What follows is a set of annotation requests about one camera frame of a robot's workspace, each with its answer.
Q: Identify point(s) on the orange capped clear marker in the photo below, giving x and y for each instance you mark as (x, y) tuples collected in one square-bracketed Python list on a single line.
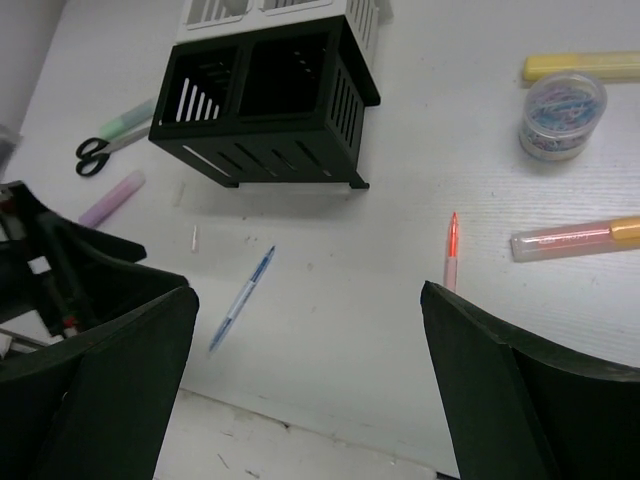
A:
[(576, 240)]

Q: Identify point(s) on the orange red pen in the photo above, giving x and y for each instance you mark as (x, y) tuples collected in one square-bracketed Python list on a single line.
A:
[(451, 258)]

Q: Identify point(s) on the pink highlighter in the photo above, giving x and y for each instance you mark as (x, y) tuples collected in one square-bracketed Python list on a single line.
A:
[(112, 200)]

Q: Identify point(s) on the black slotted organizer box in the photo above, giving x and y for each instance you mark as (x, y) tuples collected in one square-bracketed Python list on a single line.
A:
[(278, 105)]

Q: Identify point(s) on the yellow highlighter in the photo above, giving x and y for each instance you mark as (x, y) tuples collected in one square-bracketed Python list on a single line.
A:
[(609, 66)]

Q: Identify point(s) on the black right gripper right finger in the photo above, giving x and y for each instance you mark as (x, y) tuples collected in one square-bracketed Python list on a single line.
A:
[(519, 406)]

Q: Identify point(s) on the clear jar of paperclips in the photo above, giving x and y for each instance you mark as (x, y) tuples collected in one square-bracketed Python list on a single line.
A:
[(561, 112)]

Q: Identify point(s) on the green highlighter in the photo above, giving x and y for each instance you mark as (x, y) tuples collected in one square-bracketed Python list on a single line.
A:
[(128, 120)]

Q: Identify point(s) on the black handled scissors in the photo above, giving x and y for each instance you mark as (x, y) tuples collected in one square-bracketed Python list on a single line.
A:
[(94, 153)]

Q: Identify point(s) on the white slotted organizer box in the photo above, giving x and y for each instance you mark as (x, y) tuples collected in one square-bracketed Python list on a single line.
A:
[(204, 19)]

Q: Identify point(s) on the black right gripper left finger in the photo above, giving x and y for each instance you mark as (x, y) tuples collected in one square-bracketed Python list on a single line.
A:
[(97, 405)]

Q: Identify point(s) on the small clear pen cap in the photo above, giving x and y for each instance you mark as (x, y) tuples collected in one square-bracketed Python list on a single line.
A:
[(195, 239)]

